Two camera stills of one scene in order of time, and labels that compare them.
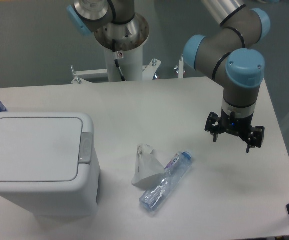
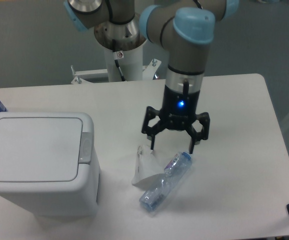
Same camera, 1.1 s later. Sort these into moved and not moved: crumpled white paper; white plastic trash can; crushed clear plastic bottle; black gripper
Moved: black gripper
Not moved: crushed clear plastic bottle; white plastic trash can; crumpled white paper
